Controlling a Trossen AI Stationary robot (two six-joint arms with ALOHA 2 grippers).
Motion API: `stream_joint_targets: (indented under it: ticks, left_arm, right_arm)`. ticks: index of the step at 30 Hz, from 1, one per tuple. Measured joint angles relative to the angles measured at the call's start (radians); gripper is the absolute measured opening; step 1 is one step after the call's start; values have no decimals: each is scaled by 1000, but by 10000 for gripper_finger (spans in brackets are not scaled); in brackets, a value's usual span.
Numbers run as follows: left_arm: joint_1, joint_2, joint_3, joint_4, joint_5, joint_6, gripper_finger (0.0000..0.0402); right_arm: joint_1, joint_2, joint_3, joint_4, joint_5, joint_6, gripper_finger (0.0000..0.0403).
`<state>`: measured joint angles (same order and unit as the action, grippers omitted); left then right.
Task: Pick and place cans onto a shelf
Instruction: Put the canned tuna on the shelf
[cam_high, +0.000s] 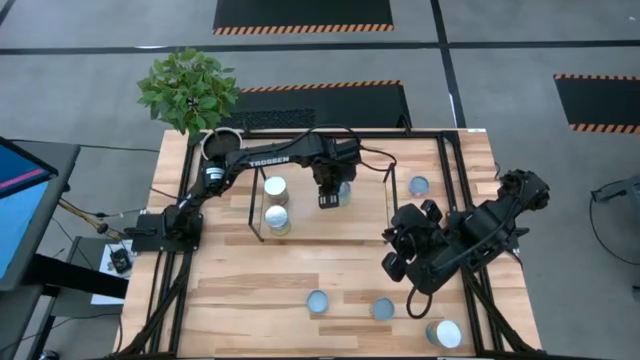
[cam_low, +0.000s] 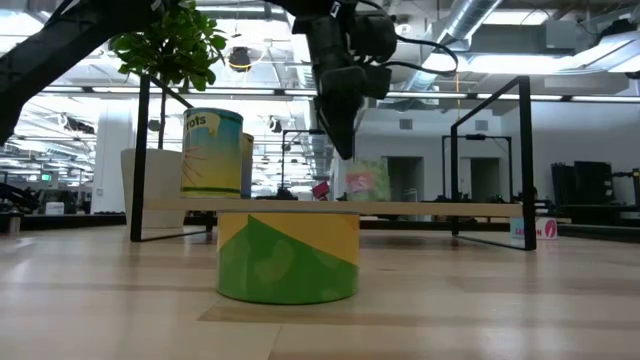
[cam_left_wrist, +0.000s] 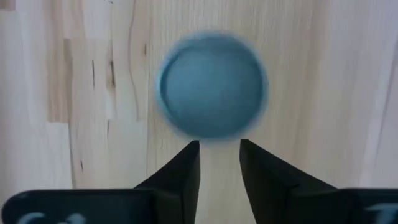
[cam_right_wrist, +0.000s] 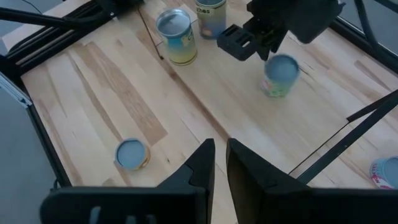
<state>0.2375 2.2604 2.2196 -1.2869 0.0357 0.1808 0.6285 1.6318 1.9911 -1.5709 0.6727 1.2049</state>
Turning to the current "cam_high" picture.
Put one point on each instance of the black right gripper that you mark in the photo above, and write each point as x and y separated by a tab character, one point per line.
417	240

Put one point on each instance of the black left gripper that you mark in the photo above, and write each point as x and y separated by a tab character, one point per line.
330	175

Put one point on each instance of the blue-lid can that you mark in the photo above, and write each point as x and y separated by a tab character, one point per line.
317	301
345	194
383	308

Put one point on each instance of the short blue can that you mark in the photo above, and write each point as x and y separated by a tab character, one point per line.
419	185

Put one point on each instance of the silver-top can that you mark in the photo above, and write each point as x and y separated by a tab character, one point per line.
277	219
445	333
276	189

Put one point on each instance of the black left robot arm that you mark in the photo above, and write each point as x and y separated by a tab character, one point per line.
270	160

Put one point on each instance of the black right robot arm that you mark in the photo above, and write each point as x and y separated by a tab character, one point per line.
480	225

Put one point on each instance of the black hazard-striped floor mat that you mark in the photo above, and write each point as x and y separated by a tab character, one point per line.
300	12
600	100
350	107

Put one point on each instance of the white plant pot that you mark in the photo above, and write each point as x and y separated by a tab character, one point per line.
220	142

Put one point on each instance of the green leafy plant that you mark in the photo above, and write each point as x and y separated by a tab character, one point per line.
190	92

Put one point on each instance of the grey chair base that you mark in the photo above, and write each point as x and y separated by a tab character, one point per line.
620	189

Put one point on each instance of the small black device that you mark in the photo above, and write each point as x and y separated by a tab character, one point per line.
121	261

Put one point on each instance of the white paper sheet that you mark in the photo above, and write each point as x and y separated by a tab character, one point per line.
106	267

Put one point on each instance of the brown wooden stick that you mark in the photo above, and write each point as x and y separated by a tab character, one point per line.
82	216

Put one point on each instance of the grey side table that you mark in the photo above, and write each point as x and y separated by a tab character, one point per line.
85	247

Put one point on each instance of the black monitor stand base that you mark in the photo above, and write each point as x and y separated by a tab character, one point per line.
75	277

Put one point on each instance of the monitor with blue screen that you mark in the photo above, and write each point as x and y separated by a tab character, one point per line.
20	210

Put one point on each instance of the black aluminium rig frame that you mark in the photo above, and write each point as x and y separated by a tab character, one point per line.
425	135

